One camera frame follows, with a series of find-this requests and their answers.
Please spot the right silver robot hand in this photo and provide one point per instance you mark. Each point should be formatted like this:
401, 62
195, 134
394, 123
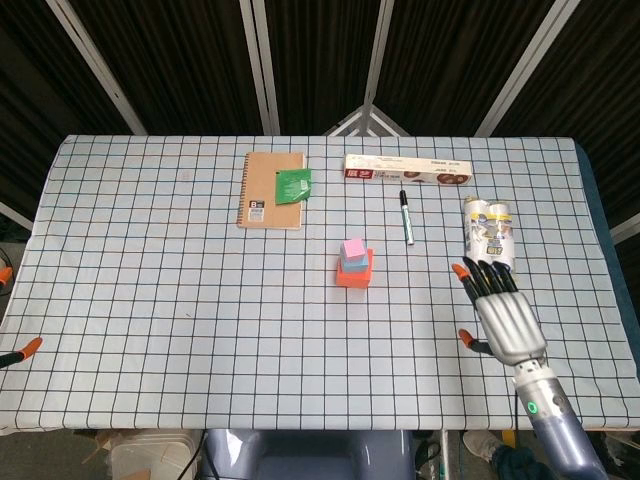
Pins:
510, 325

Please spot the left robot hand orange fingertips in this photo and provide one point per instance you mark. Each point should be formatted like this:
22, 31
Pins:
32, 345

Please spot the blue foam cube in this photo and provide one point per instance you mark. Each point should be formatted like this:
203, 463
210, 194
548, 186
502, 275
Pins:
356, 267

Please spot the small pink foam cube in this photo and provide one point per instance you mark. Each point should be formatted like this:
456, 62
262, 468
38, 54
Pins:
353, 248

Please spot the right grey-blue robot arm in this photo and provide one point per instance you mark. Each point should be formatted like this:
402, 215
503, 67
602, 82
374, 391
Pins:
560, 435

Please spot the pack of plastic bag rolls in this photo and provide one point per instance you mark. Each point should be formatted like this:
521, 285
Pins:
487, 230

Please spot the checkered light blue tablecloth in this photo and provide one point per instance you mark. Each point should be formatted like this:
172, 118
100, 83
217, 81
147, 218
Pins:
150, 280

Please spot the dark teal cloth bundle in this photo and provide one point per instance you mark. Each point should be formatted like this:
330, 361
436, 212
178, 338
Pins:
515, 465

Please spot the green whiteboard marker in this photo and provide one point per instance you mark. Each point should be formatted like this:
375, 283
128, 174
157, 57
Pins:
406, 215

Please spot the white plastic bin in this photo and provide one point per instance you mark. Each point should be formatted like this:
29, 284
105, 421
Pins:
150, 455

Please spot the large orange foam cube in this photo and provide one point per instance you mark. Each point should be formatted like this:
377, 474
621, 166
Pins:
352, 282

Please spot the long baking paper box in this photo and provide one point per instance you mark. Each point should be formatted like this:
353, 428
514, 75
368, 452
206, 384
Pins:
400, 167

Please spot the grey-blue robot torso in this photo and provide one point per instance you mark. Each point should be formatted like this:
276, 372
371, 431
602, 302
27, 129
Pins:
310, 455

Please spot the white triangular screen foot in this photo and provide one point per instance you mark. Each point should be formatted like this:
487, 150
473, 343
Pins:
367, 115

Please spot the green foil sachet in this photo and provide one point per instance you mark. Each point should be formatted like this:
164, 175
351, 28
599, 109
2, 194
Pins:
292, 186

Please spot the kraft spiral notebook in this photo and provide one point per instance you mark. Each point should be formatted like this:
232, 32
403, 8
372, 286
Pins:
265, 185

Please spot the white screen frame post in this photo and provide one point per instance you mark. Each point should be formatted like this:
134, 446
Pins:
261, 65
627, 227
96, 65
377, 50
15, 216
527, 65

